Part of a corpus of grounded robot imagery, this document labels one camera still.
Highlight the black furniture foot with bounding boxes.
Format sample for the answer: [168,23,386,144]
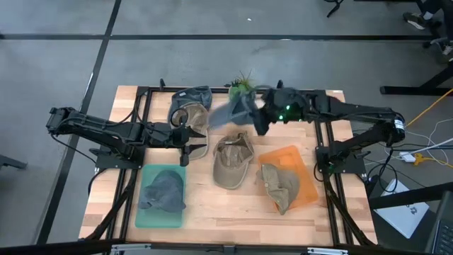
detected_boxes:
[0,154,28,171]

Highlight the tan cap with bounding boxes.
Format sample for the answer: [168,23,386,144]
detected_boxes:
[169,101,210,161]
[212,130,256,190]
[255,162,301,216]

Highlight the black metal table frame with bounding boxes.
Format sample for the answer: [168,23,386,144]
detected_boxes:
[84,78,378,249]

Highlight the grey denim cap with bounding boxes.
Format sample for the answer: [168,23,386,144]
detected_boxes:
[137,169,187,214]
[168,85,214,120]
[207,92,265,128]

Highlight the black chair leg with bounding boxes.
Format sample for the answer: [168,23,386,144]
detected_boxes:
[325,0,345,18]

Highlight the yellow extension cable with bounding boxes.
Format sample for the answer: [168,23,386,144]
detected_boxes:
[406,88,453,128]

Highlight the teal plastic bin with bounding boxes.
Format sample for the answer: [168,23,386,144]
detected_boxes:
[134,164,188,230]

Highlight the black camera rig beam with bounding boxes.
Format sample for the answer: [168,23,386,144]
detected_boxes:
[0,239,453,255]

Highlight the black desk frame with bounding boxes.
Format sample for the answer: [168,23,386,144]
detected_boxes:
[380,0,453,96]

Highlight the silver metal bracket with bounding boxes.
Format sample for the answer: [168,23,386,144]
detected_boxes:
[306,246,350,255]
[110,243,152,254]

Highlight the thick white cable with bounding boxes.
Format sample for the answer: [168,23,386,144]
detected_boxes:
[413,137,453,154]

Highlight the black slanted beam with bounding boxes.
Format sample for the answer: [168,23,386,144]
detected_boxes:
[367,182,453,210]

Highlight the black laptop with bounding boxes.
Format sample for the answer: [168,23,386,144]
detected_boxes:
[424,191,453,255]

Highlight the black looped camera cable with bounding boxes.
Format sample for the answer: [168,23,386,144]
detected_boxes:
[171,107,189,129]

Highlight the orange plastic bin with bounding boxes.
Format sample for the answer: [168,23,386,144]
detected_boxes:
[257,144,319,210]

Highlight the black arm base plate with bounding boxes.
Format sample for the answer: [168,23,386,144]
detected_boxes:
[95,147,144,170]
[316,145,366,174]

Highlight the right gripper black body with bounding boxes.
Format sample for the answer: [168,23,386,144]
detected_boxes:
[254,88,309,137]

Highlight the person's leg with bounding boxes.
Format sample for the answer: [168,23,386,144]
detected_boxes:
[420,0,453,17]

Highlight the white flat box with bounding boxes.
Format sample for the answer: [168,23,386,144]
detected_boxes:
[374,178,430,239]

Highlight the succulent in patterned white pot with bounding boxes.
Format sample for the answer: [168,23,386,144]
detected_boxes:
[227,69,263,107]

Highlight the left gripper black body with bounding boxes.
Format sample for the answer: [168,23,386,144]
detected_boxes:
[151,122,190,167]

